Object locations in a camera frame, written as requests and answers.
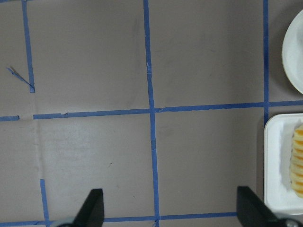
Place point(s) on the white rectangular tray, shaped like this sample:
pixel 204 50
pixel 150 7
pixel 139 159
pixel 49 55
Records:
pixel 278 194

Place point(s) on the cream plate under lemon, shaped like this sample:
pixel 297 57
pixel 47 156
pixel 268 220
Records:
pixel 292 52

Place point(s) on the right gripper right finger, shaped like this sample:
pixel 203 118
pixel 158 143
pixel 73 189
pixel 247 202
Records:
pixel 252 212

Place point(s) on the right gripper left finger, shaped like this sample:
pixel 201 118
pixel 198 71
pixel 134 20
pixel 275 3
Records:
pixel 92 213

